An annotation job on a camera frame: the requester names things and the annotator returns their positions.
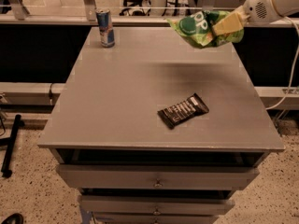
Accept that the black shoe tip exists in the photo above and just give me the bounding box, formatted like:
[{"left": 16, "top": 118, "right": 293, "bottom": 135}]
[{"left": 1, "top": 213, "right": 23, "bottom": 224}]

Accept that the black rxbar chocolate bar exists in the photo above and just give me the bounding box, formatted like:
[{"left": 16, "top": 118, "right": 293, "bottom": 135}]
[{"left": 157, "top": 93, "right": 209, "bottom": 129}]

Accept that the metal window railing frame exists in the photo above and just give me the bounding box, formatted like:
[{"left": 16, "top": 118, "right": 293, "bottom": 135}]
[{"left": 0, "top": 0, "right": 291, "bottom": 26}]

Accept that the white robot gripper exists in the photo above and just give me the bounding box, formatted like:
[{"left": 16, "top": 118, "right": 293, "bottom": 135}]
[{"left": 212, "top": 0, "right": 299, "bottom": 35}]

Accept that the middle grey drawer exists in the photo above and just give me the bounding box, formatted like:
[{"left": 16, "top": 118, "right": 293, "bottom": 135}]
[{"left": 78, "top": 196, "right": 235, "bottom": 216}]

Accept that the black office chair base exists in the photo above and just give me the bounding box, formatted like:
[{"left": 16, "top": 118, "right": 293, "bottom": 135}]
[{"left": 120, "top": 0, "right": 150, "bottom": 16}]

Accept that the grey drawer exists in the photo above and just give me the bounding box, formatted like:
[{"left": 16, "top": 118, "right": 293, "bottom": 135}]
[
  {"left": 78, "top": 196, "right": 235, "bottom": 216},
  {"left": 94, "top": 213, "right": 217, "bottom": 224},
  {"left": 57, "top": 164, "right": 259, "bottom": 190}
]

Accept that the bottom grey drawer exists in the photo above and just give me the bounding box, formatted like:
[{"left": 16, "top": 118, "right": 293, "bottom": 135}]
[{"left": 94, "top": 213, "right": 217, "bottom": 224}]

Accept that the grey drawer cabinet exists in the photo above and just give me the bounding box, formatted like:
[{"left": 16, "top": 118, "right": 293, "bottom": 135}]
[{"left": 39, "top": 27, "right": 283, "bottom": 224}]

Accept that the blue silver energy drink can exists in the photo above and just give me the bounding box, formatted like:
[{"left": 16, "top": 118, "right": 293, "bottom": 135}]
[{"left": 95, "top": 9, "right": 115, "bottom": 48}]

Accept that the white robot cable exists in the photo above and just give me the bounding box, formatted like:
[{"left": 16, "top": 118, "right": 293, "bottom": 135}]
[{"left": 264, "top": 16, "right": 299, "bottom": 111}]

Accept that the green rice chip bag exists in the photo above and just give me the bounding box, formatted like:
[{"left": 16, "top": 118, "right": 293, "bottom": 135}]
[{"left": 167, "top": 10, "right": 244, "bottom": 49}]

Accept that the black metal stand leg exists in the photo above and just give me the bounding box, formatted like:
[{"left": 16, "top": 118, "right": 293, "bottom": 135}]
[{"left": 0, "top": 115, "right": 24, "bottom": 178}]

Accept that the top grey drawer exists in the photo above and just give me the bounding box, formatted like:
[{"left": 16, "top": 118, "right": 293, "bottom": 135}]
[{"left": 57, "top": 164, "right": 259, "bottom": 190}]

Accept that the grey wall cable duct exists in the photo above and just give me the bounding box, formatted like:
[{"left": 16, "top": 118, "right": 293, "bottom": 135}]
[{"left": 0, "top": 82, "right": 64, "bottom": 105}]

